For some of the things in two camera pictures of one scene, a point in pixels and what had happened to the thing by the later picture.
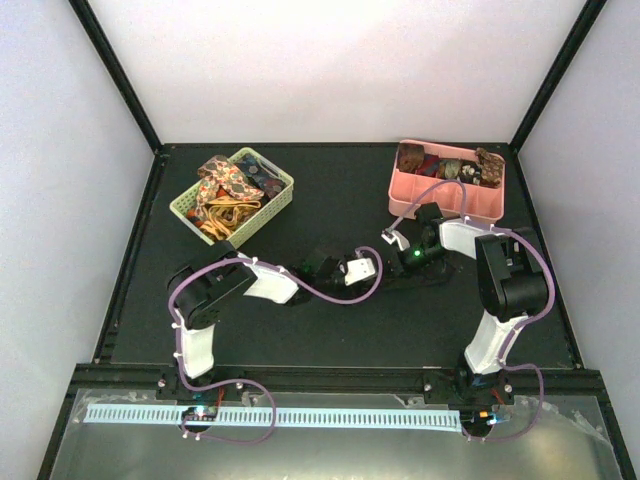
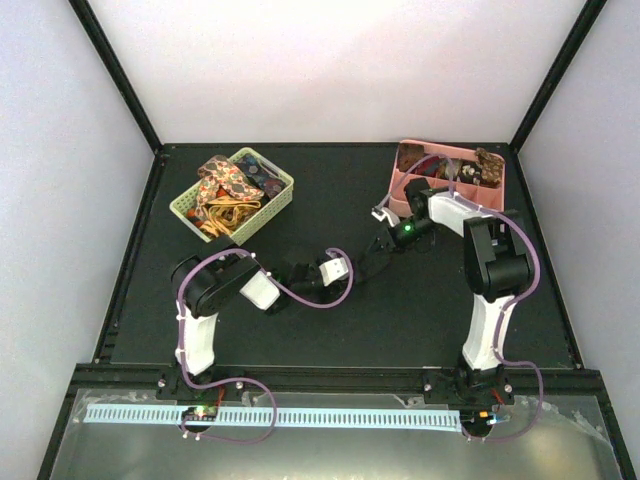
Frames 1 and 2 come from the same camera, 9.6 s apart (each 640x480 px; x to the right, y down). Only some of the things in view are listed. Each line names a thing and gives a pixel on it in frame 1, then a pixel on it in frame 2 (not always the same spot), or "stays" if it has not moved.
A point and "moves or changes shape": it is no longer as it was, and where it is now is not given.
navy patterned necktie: [269, 183] stays
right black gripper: [400, 269] → [387, 239]
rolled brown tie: [410, 157] stays
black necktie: [419, 271] moves or changes shape
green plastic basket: [182, 205] stays
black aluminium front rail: [348, 379] stays
